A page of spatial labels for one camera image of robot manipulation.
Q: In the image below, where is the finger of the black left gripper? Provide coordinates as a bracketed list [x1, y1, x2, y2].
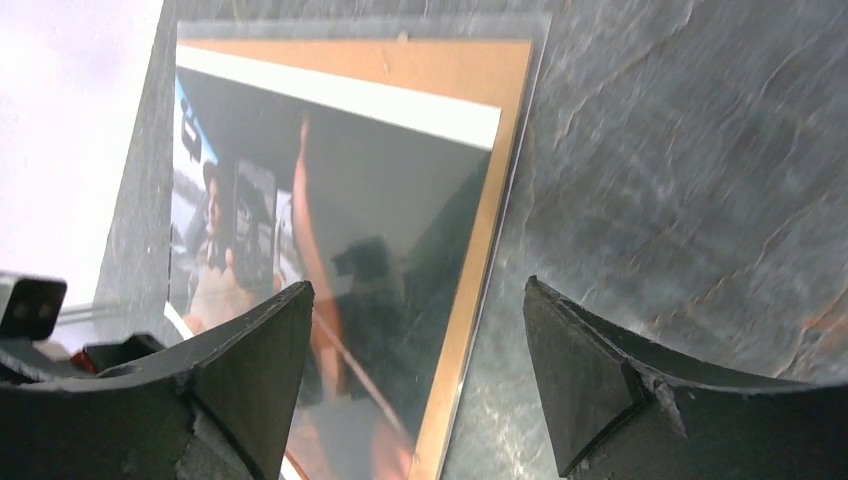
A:
[1, 271, 67, 341]

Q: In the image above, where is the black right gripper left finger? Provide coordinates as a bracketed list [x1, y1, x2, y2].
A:
[1, 282, 314, 479]

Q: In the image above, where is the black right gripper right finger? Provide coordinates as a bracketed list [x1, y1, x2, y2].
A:
[523, 277, 847, 479]

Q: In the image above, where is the printed photo with white border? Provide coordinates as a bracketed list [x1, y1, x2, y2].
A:
[163, 44, 503, 480]

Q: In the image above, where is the clear acrylic sheet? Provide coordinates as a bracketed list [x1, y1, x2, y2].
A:
[170, 11, 553, 480]

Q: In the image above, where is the brown cardboard backing board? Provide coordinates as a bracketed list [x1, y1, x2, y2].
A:
[177, 38, 534, 480]

